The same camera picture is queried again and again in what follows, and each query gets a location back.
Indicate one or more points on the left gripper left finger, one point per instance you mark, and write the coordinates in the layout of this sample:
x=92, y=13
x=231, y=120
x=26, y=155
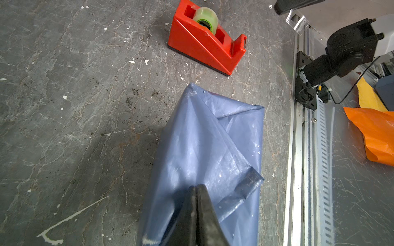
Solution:
x=185, y=229

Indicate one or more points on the aluminium mounting rail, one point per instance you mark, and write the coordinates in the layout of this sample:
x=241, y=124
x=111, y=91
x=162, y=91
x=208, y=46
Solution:
x=308, y=205

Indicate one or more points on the green clear tape roll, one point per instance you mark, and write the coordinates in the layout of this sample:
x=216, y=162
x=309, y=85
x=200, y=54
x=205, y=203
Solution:
x=206, y=17

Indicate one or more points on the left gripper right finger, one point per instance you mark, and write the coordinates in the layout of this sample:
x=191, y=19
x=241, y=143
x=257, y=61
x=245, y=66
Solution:
x=209, y=232

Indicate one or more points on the red tape dispenser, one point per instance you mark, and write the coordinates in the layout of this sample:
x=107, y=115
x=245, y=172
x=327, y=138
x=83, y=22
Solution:
x=189, y=38

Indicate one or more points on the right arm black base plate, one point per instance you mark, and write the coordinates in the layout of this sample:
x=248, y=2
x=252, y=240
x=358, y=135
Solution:
x=304, y=93

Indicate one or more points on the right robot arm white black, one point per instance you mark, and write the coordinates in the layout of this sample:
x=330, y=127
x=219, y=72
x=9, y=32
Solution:
x=356, y=44

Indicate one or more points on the yellow paper sheet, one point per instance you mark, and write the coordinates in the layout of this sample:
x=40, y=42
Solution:
x=368, y=98

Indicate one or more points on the orange plastic sheet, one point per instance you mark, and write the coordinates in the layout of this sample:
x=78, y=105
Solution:
x=378, y=132

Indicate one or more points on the light blue wrapping paper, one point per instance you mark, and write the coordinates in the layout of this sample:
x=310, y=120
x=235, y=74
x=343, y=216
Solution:
x=215, y=141

